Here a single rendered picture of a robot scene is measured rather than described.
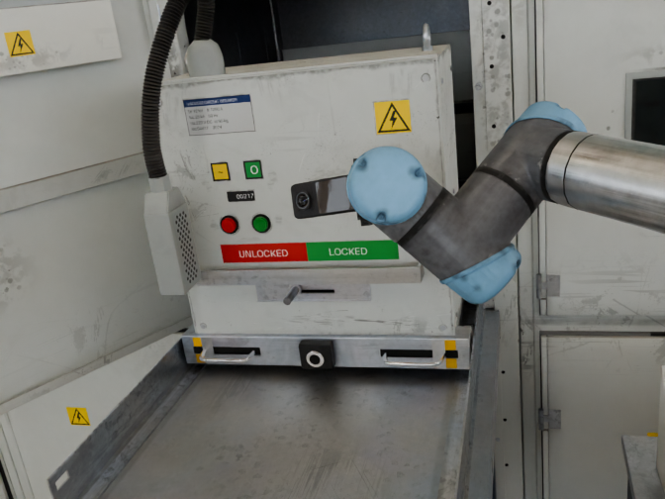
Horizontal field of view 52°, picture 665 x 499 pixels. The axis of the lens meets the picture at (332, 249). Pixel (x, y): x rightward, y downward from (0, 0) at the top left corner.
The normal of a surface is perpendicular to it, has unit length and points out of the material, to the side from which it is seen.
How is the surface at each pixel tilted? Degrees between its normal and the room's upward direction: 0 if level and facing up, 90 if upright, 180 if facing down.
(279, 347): 90
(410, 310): 90
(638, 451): 0
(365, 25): 90
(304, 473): 0
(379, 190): 74
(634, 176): 60
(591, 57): 90
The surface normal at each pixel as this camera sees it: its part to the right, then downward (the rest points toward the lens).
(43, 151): 0.72, 0.15
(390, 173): -0.03, 0.07
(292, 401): -0.11, -0.94
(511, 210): 0.32, 0.04
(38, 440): -0.24, 0.36
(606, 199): -0.80, 0.43
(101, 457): 0.96, -0.03
